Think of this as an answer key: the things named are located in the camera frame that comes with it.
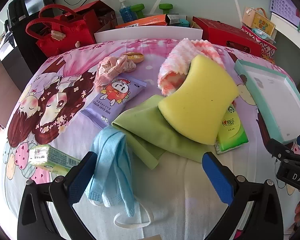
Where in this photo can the black cabinet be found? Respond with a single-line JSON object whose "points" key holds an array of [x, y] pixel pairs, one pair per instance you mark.
{"points": [[25, 45]]}

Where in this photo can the green cloth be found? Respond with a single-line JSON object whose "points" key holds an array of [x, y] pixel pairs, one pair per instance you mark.
{"points": [[150, 130]]}

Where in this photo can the yellow orange printed box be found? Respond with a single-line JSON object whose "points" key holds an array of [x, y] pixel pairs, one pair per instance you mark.
{"points": [[268, 56]]}

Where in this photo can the orange cardboard box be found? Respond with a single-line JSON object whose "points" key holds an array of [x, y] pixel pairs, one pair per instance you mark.
{"points": [[145, 21]]}

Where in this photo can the purple baby wipes pack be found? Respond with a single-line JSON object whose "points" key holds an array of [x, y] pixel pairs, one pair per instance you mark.
{"points": [[115, 97]]}

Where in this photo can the pink white striped towel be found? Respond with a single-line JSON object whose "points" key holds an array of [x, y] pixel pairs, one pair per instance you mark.
{"points": [[180, 60]]}

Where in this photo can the blue liquid bottle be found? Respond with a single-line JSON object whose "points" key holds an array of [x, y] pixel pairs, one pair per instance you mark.
{"points": [[126, 11]]}

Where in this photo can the teal wet wipes packet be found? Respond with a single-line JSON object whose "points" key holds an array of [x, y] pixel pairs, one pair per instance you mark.
{"points": [[263, 33]]}

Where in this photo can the red white patterned box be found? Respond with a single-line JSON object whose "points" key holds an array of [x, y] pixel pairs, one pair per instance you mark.
{"points": [[262, 46]]}

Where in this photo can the white desk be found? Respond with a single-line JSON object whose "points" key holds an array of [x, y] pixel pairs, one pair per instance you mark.
{"points": [[287, 22]]}

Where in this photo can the green tissue pack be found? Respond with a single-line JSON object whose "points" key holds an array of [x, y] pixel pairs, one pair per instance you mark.
{"points": [[232, 130], [50, 157]]}

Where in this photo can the brown wooden cabinet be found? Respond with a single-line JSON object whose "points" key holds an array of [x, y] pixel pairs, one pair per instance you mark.
{"points": [[0, 85]]}

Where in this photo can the teal shallow cardboard box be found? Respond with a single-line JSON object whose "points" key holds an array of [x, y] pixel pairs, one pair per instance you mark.
{"points": [[272, 97]]}

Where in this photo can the red felt handbag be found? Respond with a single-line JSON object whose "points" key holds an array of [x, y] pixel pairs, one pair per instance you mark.
{"points": [[62, 35]]}

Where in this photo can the teal plastic toy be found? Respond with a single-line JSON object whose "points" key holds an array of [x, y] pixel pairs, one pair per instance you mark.
{"points": [[183, 23]]}

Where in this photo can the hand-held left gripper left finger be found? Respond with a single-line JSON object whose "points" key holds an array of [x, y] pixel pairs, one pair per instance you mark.
{"points": [[81, 177]]}

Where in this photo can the blue face mask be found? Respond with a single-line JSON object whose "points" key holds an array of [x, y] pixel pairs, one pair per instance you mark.
{"points": [[110, 155]]}

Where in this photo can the pink lace cloth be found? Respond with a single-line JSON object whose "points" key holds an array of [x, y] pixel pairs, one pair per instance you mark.
{"points": [[110, 70]]}

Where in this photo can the yellow sponge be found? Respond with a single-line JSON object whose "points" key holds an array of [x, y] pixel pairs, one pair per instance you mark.
{"points": [[197, 100]]}

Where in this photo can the black bag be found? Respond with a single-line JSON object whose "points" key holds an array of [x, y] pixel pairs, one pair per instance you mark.
{"points": [[17, 12]]}

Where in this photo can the red gift box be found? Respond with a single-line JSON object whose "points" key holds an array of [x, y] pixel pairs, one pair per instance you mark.
{"points": [[227, 33]]}

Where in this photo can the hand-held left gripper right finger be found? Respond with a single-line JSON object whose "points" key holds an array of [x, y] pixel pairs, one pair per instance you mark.
{"points": [[217, 177]]}

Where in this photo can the green dumbbell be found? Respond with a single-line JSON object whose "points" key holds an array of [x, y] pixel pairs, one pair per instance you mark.
{"points": [[166, 7], [137, 9]]}

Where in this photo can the white foam board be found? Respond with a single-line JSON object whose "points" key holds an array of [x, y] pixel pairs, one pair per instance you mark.
{"points": [[147, 33]]}

